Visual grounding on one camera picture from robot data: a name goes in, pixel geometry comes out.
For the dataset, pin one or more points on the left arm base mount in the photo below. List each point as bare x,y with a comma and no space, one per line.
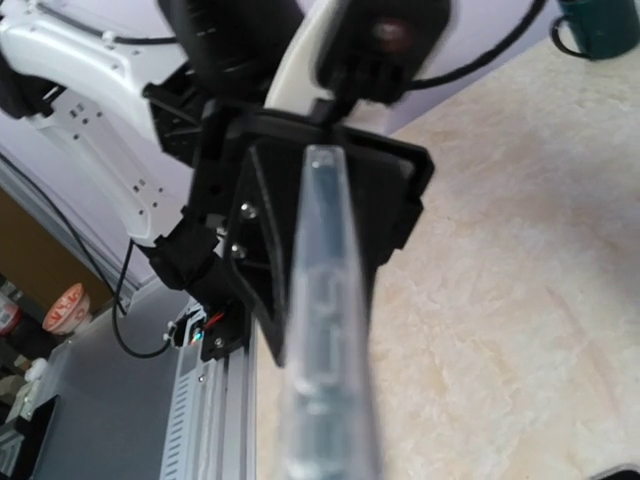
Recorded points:
218,334

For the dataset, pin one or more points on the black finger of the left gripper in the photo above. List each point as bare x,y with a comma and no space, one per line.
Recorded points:
260,236

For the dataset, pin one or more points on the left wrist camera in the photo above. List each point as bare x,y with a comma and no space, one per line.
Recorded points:
352,60

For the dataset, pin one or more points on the dark green mug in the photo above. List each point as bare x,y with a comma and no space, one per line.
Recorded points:
601,29

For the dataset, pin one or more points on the dark phone with teal edge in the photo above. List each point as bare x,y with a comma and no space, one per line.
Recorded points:
329,179

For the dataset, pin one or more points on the clear case with white ring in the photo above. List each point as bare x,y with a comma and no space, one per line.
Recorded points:
329,424

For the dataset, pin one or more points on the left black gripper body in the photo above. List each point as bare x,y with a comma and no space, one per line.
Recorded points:
386,177

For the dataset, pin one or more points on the aluminium front rail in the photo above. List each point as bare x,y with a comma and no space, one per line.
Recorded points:
211,429

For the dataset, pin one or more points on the red white round object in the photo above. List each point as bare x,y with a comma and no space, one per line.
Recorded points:
70,312

